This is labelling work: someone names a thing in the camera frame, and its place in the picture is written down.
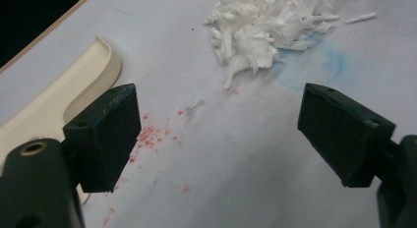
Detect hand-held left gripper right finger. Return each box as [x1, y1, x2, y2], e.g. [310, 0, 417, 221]
[296, 83, 397, 189]

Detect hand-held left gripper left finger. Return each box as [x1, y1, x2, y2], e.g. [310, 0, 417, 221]
[62, 83, 143, 194]

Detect cream plastic dustpan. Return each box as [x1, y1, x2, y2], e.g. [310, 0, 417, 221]
[0, 32, 123, 204]

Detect pile of white paper scraps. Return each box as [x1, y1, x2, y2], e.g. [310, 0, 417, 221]
[203, 0, 379, 90]

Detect scattered red crumbs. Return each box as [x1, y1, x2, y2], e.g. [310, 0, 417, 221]
[100, 109, 195, 228]

